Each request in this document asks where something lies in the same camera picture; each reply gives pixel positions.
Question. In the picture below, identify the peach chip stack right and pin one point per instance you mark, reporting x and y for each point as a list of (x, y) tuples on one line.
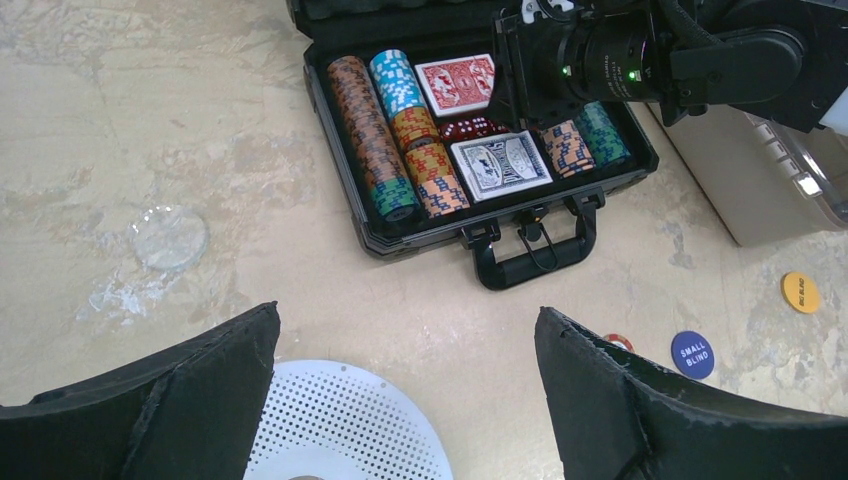
[(568, 151)]

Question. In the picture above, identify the red dice row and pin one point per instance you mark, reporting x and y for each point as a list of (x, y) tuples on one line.
[(470, 128)]

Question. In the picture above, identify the yellow big blind button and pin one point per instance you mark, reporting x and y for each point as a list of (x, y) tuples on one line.
[(800, 291)]

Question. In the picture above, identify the translucent plastic toolbox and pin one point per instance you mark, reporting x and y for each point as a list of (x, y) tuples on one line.
[(767, 182)]

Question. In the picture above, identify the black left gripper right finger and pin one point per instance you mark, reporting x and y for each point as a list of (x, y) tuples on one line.
[(617, 415)]

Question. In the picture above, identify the red playing card deck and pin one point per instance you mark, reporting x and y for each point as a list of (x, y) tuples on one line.
[(459, 85)]

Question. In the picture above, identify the red poker chip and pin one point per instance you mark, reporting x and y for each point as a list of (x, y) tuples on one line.
[(620, 341)]

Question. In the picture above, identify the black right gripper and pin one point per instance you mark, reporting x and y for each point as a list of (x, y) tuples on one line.
[(552, 58)]

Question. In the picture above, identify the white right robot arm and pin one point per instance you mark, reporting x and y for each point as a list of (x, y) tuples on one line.
[(784, 61)]

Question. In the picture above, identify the blue playing card deck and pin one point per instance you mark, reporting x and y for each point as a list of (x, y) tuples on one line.
[(500, 165)]

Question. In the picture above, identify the light blue chip stack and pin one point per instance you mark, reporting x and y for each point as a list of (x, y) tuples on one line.
[(396, 82)]

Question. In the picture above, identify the white perforated cable spool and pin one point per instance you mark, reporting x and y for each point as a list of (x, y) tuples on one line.
[(329, 420)]

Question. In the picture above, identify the dark green chip stack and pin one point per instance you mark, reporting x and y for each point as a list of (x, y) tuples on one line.
[(601, 136)]

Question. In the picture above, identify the blue small blind button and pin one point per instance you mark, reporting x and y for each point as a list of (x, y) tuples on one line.
[(692, 355)]

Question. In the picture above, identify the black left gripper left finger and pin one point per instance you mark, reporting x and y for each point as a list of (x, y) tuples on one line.
[(190, 411)]

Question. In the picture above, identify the orange yellow chip stack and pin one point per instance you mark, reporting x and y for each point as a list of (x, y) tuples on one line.
[(428, 162)]

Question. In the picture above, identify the black poker set case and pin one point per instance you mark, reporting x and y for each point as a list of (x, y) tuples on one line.
[(514, 240)]

